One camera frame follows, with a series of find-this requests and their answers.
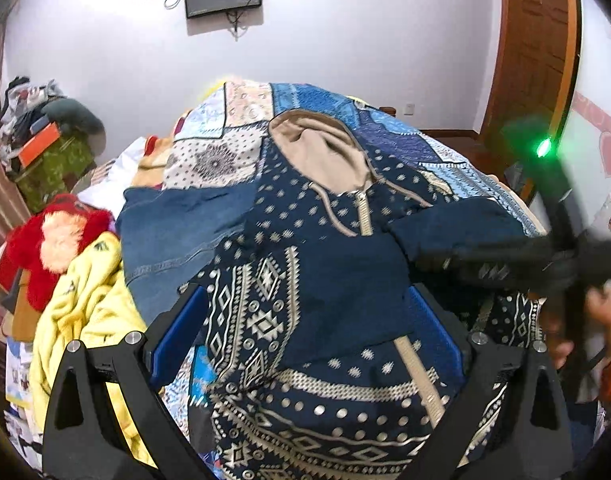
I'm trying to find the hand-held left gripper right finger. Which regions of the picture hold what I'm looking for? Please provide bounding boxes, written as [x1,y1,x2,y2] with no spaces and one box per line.
[408,282,573,480]

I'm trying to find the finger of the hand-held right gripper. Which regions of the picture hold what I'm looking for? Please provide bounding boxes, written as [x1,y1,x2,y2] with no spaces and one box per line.
[410,237,556,293]

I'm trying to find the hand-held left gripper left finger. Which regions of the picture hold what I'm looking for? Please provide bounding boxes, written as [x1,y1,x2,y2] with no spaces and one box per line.
[42,282,216,480]

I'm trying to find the navy patterned zip hoodie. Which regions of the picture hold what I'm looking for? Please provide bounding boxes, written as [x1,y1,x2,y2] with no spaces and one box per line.
[178,110,551,480]

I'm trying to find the pile of mixed clothes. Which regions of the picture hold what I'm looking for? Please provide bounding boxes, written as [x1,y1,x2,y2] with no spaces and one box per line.
[0,76,66,161]

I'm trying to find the person's right hand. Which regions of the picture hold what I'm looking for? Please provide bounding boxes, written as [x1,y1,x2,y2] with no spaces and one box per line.
[540,287,611,376]

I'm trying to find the white stickered case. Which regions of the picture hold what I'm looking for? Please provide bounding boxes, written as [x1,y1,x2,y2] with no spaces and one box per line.
[590,191,611,248]

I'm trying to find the blue denim garment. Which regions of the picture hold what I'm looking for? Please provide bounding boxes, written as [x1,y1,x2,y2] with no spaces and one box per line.
[116,180,266,326]

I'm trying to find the yellow garment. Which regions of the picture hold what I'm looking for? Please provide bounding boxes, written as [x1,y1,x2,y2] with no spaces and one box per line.
[30,232,159,468]

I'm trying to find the brown cardboard box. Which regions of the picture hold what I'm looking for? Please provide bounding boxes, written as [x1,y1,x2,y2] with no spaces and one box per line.
[0,272,39,343]

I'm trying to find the wooden door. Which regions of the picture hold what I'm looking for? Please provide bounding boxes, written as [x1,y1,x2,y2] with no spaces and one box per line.
[478,0,583,201]

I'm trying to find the printed paper sheets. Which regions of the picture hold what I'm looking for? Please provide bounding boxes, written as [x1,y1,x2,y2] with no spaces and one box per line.
[6,340,44,466]

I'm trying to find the red fluffy plush garment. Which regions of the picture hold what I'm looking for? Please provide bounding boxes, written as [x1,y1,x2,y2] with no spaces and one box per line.
[6,194,111,311]

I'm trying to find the peach printed fleece blanket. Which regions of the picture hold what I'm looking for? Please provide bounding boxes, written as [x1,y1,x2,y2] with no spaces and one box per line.
[136,135,179,191]

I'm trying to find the white cloth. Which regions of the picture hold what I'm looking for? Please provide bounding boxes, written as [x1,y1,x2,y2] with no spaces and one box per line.
[76,140,161,206]

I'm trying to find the green patterned box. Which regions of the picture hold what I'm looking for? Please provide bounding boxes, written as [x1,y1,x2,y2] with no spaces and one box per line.
[13,132,96,213]

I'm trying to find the brown striped curtain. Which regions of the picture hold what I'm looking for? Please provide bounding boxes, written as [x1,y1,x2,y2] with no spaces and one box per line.
[0,25,31,281]

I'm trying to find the blue patchwork blanket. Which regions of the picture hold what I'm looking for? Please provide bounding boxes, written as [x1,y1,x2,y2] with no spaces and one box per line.
[160,79,549,480]

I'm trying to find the orange box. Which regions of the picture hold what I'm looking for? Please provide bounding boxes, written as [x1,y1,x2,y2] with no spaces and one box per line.
[18,122,62,167]

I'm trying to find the grey plush cushion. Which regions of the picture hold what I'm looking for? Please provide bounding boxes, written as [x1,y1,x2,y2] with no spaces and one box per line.
[40,98,105,135]

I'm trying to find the pink heart wall decoration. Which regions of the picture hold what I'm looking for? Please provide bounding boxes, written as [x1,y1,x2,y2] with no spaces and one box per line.
[570,87,611,178]

